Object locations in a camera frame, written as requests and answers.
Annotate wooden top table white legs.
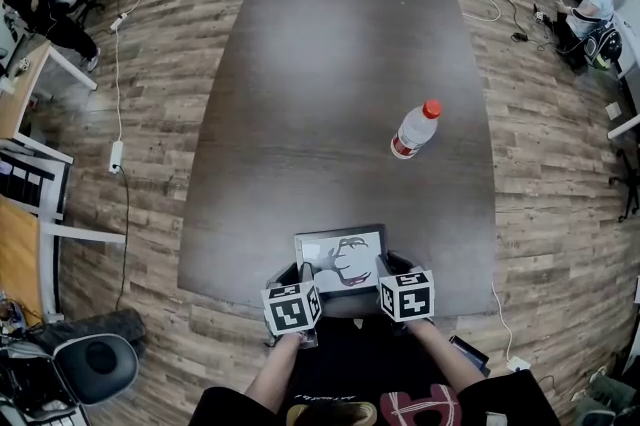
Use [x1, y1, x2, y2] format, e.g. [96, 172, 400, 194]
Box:
[0, 40, 100, 143]
[0, 133, 127, 321]

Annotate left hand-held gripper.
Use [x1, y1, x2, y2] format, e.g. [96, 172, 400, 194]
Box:
[260, 262, 323, 340]

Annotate black rectangular box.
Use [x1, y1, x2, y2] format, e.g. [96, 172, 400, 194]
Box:
[448, 335, 492, 378]

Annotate person's left forearm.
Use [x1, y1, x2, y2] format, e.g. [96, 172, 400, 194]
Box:
[244, 332, 311, 408]

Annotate person's right forearm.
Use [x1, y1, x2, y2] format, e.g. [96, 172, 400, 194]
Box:
[407, 317, 486, 395]

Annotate grey shell chair black cushion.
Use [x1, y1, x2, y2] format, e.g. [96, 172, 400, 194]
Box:
[52, 332, 140, 406]

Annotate clear plastic bottle red cap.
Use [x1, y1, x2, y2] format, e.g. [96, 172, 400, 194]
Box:
[390, 98, 444, 161]

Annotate black backpack yellow trim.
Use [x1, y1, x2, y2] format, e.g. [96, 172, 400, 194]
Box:
[583, 24, 624, 71]

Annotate black floor cable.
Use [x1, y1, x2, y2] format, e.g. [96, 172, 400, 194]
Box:
[113, 163, 132, 314]
[485, 0, 557, 54]

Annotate dark long table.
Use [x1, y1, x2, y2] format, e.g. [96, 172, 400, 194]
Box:
[177, 0, 498, 321]

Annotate person's black printed shirt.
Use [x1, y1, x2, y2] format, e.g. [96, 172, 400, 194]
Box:
[189, 313, 561, 426]

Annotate grey green bag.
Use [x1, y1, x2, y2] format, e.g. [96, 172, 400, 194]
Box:
[572, 371, 640, 426]

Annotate cluttered equipment cart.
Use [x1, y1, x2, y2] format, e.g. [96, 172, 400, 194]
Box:
[0, 286, 94, 426]

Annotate framed deer picture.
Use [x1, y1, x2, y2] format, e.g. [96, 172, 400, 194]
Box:
[293, 223, 389, 299]

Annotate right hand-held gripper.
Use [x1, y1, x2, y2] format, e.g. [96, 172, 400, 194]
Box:
[374, 251, 435, 323]

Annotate dark grey fabric item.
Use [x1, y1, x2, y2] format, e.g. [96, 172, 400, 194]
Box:
[27, 307, 147, 358]

